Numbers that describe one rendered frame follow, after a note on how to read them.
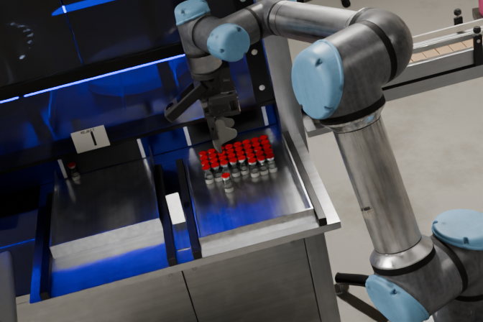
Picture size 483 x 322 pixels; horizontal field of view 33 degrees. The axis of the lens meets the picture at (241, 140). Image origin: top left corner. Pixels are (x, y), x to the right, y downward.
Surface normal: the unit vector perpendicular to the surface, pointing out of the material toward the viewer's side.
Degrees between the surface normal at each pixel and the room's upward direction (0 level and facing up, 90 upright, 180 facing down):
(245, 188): 0
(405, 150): 0
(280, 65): 90
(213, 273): 90
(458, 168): 0
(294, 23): 65
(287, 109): 90
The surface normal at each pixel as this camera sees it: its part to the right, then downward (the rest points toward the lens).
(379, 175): 0.13, 0.24
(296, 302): 0.16, 0.49
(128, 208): -0.20, -0.83
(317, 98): -0.84, 0.32
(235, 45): 0.55, 0.33
